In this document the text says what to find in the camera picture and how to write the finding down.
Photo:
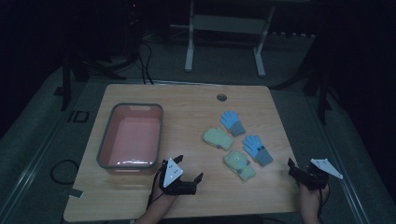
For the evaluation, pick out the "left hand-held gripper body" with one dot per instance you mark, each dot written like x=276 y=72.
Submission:
x=172 y=172

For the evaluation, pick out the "grey tape piece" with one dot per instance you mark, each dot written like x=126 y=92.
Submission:
x=75 y=193

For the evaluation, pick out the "pink basin with grey rim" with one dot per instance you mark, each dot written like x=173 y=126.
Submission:
x=134 y=140

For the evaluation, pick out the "blue glove with dark spots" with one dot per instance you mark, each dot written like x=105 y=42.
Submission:
x=257 y=149

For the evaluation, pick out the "person's left hand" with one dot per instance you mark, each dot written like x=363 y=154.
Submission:
x=162 y=196

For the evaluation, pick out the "black tripod stand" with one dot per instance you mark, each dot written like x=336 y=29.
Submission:
x=90 y=67

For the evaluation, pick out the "white metal stand frame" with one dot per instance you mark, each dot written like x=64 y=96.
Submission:
x=230 y=25

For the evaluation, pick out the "black metal stand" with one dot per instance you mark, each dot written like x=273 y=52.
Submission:
x=322 y=93

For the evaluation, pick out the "plain pale green knit mitten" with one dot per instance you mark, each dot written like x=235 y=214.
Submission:
x=218 y=138

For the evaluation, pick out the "person's right hand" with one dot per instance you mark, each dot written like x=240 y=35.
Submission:
x=313 y=197

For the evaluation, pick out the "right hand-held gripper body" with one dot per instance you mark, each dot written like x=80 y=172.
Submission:
x=314 y=179

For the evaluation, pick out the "blue knit glove grey cuff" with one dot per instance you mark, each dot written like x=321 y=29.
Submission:
x=232 y=122

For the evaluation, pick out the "pale green mitten with patches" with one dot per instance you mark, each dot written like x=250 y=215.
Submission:
x=239 y=165

